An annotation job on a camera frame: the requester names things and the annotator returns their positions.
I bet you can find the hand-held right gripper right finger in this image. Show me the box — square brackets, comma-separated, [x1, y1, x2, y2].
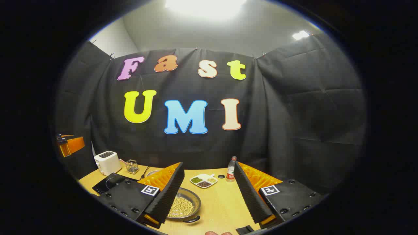
[233, 161, 327, 229]

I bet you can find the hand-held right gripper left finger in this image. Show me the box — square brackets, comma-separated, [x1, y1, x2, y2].
[98, 162, 185, 229]

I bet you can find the steel pot with black handle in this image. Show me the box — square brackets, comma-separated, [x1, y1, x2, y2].
[167, 187, 201, 224]

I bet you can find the black induction cooktop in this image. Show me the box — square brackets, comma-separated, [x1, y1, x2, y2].
[92, 173, 139, 195]

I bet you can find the pile of yellow soybeans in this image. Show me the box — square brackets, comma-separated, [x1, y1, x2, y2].
[168, 196, 195, 218]

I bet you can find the clear water bottle red label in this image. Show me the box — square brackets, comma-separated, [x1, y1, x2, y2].
[226, 156, 237, 182]

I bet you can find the white toaster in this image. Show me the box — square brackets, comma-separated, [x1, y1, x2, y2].
[94, 151, 121, 176]

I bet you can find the white divided dish with beans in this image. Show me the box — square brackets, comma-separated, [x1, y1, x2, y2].
[190, 173, 218, 188]

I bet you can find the small wire basket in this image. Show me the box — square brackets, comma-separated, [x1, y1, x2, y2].
[120, 159, 140, 174]

